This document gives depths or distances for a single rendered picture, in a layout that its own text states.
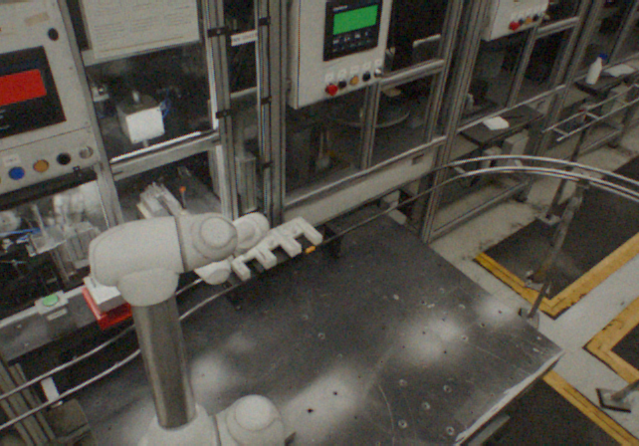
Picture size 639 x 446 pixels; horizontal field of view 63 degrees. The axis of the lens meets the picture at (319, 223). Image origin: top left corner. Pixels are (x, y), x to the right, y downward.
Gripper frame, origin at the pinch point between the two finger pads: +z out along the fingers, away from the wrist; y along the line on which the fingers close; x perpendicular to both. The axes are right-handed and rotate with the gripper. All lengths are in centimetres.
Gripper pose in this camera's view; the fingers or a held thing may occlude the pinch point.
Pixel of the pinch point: (164, 209)
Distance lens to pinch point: 201.4
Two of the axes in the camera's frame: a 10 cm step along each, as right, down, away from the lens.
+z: -6.1, -5.5, 5.7
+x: -7.9, 3.7, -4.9
